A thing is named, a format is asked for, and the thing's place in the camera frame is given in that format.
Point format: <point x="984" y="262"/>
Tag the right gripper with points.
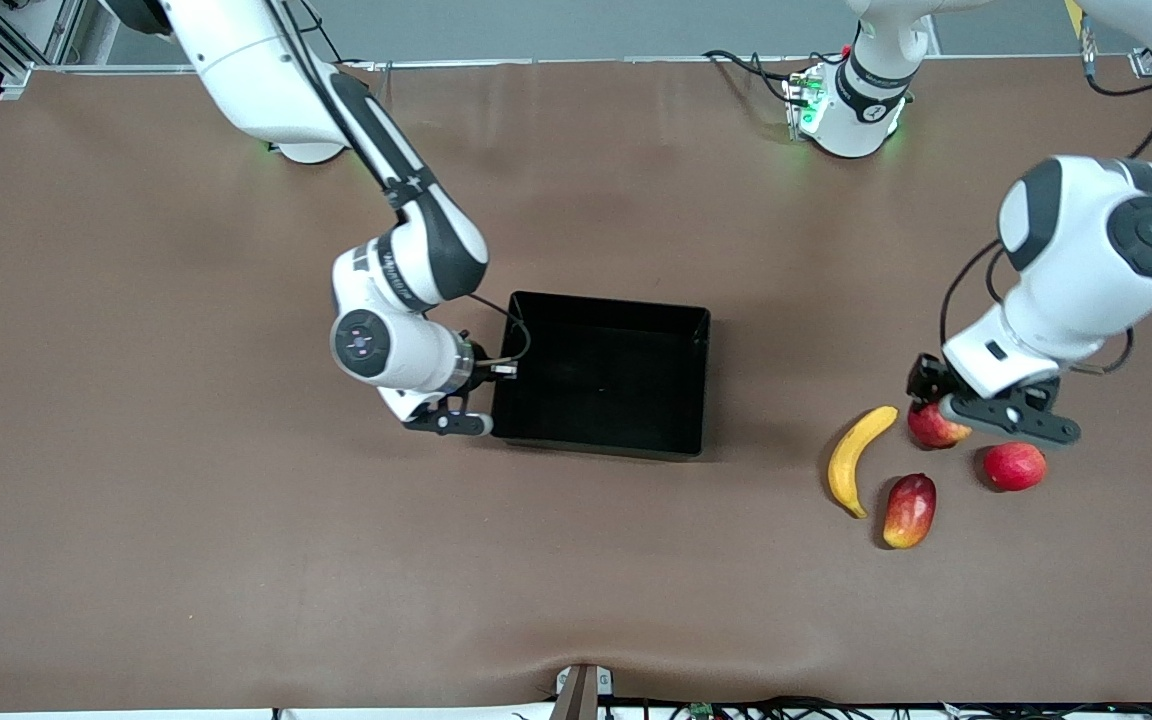
<point x="477" y="365"/>

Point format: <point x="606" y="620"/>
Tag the red yellow mango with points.
<point x="909" y="512"/>

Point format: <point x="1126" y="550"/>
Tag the small green circuit board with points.
<point x="701" y="712"/>

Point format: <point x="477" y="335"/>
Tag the plain red apple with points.
<point x="1014" y="467"/>

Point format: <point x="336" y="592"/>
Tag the yellow banana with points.
<point x="848" y="465"/>

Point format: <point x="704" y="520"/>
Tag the black plastic box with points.
<point x="601" y="380"/>

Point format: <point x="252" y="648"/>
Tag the brown table cover sheet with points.
<point x="576" y="560"/>

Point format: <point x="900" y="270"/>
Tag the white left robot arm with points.
<point x="1086" y="260"/>

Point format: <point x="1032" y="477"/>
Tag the red apple with yellow patches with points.
<point x="931" y="430"/>

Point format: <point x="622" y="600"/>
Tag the metal clamp bracket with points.
<point x="576" y="700"/>

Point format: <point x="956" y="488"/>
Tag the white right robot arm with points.
<point x="256" y="70"/>

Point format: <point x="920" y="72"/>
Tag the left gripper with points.
<point x="927" y="380"/>

